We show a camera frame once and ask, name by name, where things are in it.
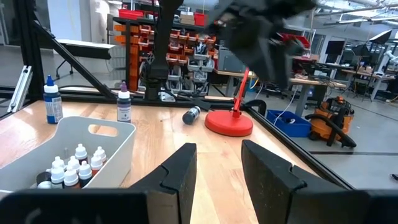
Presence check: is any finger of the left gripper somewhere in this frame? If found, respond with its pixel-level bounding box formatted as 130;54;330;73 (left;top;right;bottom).
275;40;293;91
248;40;277;82

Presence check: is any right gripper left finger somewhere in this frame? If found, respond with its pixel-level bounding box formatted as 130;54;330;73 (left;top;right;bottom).
129;142;198;224

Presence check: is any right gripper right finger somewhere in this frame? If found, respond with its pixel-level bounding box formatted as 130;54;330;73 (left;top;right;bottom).
241;139;368;224

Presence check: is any black food coloring bottle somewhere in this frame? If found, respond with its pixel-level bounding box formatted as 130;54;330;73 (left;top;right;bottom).
182;105;202;126

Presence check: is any purple food coloring bottle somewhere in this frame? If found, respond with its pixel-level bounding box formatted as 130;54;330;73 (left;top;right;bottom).
116;81;132;124

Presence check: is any small purple dropper bottle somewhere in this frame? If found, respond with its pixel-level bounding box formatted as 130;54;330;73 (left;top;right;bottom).
78;160;93;189

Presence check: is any grey plastic bin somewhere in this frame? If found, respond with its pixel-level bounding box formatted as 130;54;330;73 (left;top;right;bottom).
0;116;137;195

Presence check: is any blue food coloring bottle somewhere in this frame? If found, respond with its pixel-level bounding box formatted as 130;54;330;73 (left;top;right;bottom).
42;74;64;124

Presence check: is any wooden workbench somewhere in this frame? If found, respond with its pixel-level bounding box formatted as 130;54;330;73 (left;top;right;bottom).
213;68;347;118

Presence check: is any grey metal machine box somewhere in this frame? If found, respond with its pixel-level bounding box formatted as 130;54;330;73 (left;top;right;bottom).
216;46;250;75

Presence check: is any red storage bin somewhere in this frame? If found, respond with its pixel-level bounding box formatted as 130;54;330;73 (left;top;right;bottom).
194;12;208;27

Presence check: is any black monitor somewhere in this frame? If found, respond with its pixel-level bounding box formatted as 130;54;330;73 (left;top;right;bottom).
325;40;346;57

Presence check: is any shelf rack with orange bins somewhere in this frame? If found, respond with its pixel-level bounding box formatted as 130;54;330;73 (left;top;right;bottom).
113;8;221;94

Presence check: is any cardboard box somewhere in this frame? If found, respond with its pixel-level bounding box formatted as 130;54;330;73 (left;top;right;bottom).
180;11;195;26

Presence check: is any blue storage bin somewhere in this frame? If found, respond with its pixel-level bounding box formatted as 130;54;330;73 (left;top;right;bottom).
266;109;313;139

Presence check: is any red desk lamp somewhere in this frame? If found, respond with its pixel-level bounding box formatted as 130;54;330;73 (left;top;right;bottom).
204;67;254;138

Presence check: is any orange shop vacuum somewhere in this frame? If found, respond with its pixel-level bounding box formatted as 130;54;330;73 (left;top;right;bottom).
304;95;358;149

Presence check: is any black softbox light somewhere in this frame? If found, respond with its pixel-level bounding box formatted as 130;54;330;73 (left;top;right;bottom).
368;29;393;46

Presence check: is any white bench table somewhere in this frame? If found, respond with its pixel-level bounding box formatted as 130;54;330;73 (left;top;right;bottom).
55;39;115;81

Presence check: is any silver aluminium bar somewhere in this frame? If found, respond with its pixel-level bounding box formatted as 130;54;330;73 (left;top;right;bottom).
6;65;34;114

